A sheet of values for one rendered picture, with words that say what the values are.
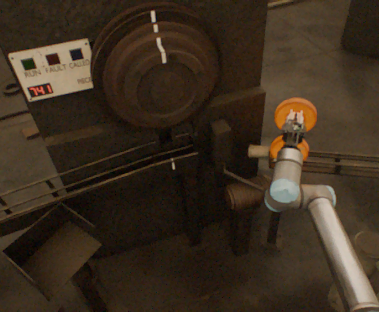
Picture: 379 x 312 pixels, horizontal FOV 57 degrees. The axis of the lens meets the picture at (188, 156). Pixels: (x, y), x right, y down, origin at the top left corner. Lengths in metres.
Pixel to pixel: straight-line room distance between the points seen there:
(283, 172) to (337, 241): 0.27
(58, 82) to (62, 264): 0.67
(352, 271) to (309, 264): 1.00
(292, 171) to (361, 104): 2.06
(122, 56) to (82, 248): 0.74
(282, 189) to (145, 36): 0.65
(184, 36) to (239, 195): 0.77
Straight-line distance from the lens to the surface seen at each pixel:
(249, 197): 1.63
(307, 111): 1.40
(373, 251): 1.57
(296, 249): 2.10
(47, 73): 1.35
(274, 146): 1.54
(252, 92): 1.60
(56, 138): 1.50
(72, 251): 1.45
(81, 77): 1.36
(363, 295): 1.04
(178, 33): 1.18
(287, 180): 1.18
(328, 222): 1.21
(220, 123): 1.54
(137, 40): 1.15
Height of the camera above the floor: 1.76
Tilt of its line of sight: 44 degrees down
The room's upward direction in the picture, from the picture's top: 5 degrees counter-clockwise
